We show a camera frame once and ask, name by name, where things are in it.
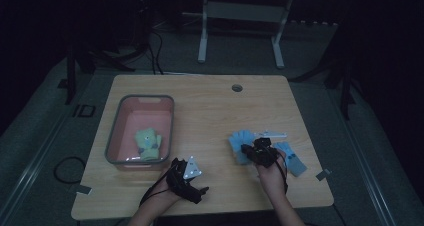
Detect blue glove with grey cuff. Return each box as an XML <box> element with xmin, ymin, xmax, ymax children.
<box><xmin>227</xmin><ymin>129</ymin><xmax>257</xmax><ymax>166</ymax></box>

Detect person's right hand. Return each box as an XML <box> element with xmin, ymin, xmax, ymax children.
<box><xmin>255</xmin><ymin>150</ymin><xmax>288</xmax><ymax>195</ymax></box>

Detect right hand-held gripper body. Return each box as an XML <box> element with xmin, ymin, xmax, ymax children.
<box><xmin>250</xmin><ymin>129</ymin><xmax>288</xmax><ymax>169</ymax></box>

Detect plain green knit glove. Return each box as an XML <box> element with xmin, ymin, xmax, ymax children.
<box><xmin>150</xmin><ymin>133</ymin><xmax>164</xmax><ymax>160</ymax></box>

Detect black tripod stand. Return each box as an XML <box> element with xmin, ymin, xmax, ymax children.
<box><xmin>289</xmin><ymin>19</ymin><xmax>359</xmax><ymax>121</ymax></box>
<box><xmin>56</xmin><ymin>0</ymin><xmax>152</xmax><ymax>106</ymax></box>

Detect black cable loop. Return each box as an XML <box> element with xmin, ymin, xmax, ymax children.
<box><xmin>53</xmin><ymin>156</ymin><xmax>87</xmax><ymax>185</ymax></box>

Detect person's left hand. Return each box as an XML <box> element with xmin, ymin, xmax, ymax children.
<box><xmin>143</xmin><ymin>172</ymin><xmax>183</xmax><ymax>210</ymax></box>

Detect white metal desk frame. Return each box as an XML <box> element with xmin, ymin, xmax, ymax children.
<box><xmin>197</xmin><ymin>0</ymin><xmax>296</xmax><ymax>70</ymax></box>

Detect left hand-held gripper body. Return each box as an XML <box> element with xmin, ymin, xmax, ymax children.
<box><xmin>165</xmin><ymin>155</ymin><xmax>204</xmax><ymax>205</ymax></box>

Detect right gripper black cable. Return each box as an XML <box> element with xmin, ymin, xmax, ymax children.
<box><xmin>273</xmin><ymin>149</ymin><xmax>290</xmax><ymax>194</ymax></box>

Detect black floor cable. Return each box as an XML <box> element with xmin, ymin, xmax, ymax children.
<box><xmin>145</xmin><ymin>27</ymin><xmax>165</xmax><ymax>76</ymax></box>

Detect grey tape tag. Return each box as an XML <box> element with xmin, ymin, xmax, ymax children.
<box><xmin>68</xmin><ymin>183</ymin><xmax>93</xmax><ymax>196</ymax></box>
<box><xmin>315</xmin><ymin>168</ymin><xmax>333</xmax><ymax>182</ymax></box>

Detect pink basin with grey rim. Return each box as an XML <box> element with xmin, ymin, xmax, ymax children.
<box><xmin>104</xmin><ymin>94</ymin><xmax>176</xmax><ymax>172</ymax></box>

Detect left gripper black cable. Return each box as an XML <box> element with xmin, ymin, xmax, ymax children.
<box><xmin>138</xmin><ymin>165</ymin><xmax>179</xmax><ymax>208</ymax></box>

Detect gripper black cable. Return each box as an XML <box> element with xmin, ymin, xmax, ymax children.
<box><xmin>138</xmin><ymin>165</ymin><xmax>179</xmax><ymax>208</ymax></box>
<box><xmin>273</xmin><ymin>149</ymin><xmax>290</xmax><ymax>194</ymax></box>

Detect green knit glove with face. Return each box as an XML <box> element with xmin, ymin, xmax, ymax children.
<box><xmin>134</xmin><ymin>127</ymin><xmax>160</xmax><ymax>161</ymax></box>

